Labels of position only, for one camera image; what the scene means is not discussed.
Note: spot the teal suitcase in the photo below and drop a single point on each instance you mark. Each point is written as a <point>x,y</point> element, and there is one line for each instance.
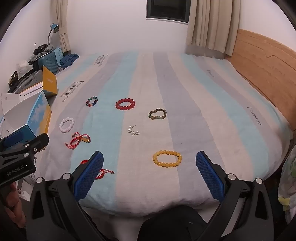
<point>47,63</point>

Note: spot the sky print box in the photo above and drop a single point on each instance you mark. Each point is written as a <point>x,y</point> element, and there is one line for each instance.
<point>38,113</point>

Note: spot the wide beige curtain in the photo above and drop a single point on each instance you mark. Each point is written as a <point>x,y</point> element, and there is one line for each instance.
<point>212,25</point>

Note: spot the light blue cloth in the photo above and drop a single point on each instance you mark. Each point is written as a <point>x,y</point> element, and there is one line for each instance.
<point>58,54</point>

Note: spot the dark blue cloth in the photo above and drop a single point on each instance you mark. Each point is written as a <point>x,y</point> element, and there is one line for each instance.
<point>69,59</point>

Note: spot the dark window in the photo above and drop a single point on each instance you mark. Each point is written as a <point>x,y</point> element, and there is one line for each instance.
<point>167,10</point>

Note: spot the silver suitcase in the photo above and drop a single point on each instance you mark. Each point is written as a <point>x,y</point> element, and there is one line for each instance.
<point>27,80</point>

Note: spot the person's left hand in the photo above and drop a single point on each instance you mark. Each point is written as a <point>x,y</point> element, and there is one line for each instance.
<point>14,208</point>

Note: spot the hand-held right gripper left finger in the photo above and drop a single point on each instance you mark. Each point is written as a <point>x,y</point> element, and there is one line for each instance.
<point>89,176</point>

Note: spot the cartoon printed cloth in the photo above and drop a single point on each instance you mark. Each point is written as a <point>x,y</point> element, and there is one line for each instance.
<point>288,185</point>

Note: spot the blue desk lamp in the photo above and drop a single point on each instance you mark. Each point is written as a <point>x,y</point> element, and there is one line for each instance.
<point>55,28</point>

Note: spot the white cardboard box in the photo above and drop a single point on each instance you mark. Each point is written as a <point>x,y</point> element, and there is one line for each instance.
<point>13,104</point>

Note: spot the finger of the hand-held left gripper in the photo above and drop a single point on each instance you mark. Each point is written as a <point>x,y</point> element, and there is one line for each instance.
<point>13,139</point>
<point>37,141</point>

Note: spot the white plastic bag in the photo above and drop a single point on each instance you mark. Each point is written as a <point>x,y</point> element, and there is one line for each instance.
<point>23,66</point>

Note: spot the yellow cardboard box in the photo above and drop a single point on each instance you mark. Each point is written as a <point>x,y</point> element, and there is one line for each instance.
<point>49,82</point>

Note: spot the black bag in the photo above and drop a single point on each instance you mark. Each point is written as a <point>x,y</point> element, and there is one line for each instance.
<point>41,49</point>

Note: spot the wooden headboard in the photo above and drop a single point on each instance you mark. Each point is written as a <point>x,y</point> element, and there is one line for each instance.
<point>266,69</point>

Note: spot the narrow beige curtain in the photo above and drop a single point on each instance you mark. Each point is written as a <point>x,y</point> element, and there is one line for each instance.
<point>62,25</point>

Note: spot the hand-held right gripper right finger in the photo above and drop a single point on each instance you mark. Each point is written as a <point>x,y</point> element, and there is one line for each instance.
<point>210,176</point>

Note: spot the white pearl earring set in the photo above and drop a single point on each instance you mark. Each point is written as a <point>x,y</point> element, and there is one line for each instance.
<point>133,132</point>

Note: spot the striped pastel blanket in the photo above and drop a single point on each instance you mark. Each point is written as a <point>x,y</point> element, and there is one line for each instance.
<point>185,115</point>

